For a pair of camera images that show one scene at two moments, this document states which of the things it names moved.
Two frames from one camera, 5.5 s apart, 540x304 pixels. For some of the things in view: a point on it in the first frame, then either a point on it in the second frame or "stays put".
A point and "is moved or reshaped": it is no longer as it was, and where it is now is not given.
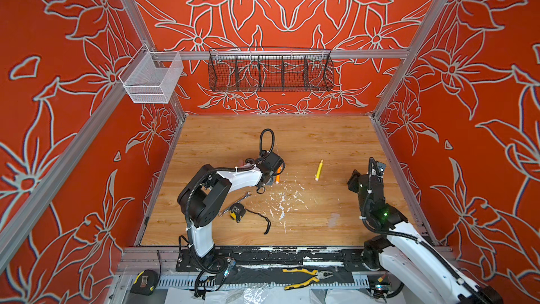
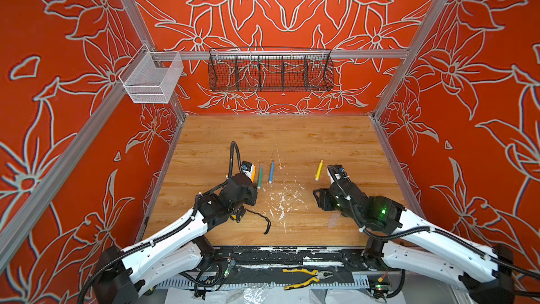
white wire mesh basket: (150, 76) stays put
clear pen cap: (332, 219) stays put
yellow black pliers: (318, 275) stays put
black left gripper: (271, 176) → (253, 190)
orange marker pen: (278, 176) is moved or reshaped
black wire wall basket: (271, 70) stays put
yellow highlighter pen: (319, 170) stays put
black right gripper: (355, 181) → (323, 198)
